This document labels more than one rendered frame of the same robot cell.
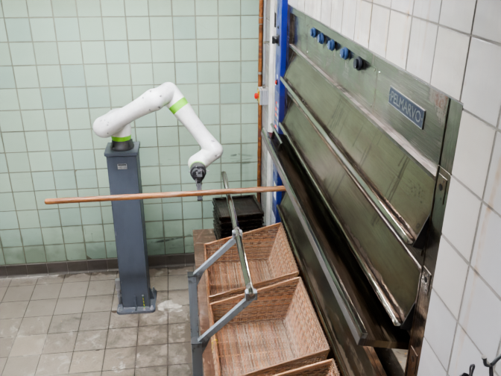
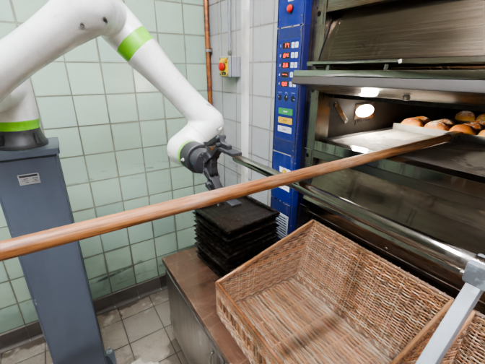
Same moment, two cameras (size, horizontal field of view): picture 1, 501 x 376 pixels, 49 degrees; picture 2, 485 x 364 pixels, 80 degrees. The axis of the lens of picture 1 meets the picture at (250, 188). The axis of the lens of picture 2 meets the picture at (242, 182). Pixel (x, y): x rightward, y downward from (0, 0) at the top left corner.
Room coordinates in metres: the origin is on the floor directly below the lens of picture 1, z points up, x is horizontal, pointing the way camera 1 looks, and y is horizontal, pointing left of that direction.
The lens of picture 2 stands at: (2.09, 0.55, 1.44)
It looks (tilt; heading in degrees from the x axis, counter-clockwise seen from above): 21 degrees down; 335
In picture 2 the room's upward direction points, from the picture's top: straight up
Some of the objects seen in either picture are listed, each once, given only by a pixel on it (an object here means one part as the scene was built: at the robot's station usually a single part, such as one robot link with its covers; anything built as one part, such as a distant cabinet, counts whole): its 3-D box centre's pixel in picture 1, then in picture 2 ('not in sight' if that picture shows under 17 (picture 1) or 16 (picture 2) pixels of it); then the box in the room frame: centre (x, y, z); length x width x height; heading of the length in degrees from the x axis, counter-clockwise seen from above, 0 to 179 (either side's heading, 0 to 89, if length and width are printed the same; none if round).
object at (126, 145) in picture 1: (122, 139); (22, 133); (3.35, 0.82, 1.23); 0.26 x 0.15 x 0.06; 6
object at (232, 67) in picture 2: (263, 95); (229, 66); (3.59, -0.08, 1.46); 0.10 x 0.07 x 0.10; 8
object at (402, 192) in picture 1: (334, 110); not in sight; (2.11, -0.33, 1.80); 1.79 x 0.11 x 0.19; 8
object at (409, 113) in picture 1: (344, 61); not in sight; (2.12, -0.36, 1.99); 1.80 x 0.08 x 0.21; 8
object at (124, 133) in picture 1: (118, 124); (8, 99); (3.28, 0.82, 1.36); 0.16 x 0.13 x 0.19; 160
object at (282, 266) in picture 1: (247, 268); (317, 307); (2.65, 0.01, 0.72); 0.56 x 0.49 x 0.28; 7
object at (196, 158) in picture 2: (198, 176); (207, 163); (2.87, 0.30, 1.19); 0.09 x 0.07 x 0.08; 7
